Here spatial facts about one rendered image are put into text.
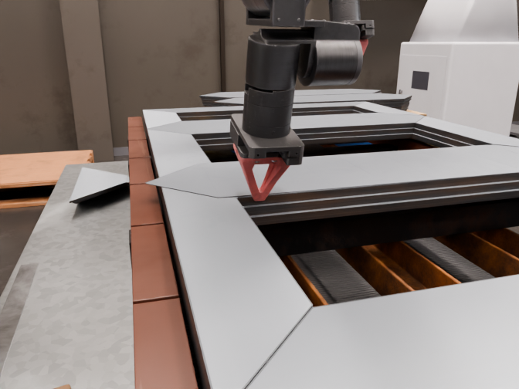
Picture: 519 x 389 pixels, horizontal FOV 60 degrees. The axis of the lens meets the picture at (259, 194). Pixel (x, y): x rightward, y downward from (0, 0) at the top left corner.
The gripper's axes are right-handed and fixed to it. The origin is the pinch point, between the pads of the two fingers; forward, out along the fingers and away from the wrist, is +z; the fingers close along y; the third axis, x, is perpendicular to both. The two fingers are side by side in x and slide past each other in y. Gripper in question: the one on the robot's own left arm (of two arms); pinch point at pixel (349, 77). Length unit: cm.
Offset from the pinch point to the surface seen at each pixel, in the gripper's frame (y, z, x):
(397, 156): -9.2, 15.4, -3.5
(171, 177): -12.2, 15.0, 36.1
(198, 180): -14.4, 15.6, 32.6
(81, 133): 359, -17, 84
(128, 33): 357, -103, 33
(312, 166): -11.4, 15.5, 13.5
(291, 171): -13.5, 15.9, 17.9
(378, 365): -56, 26, 28
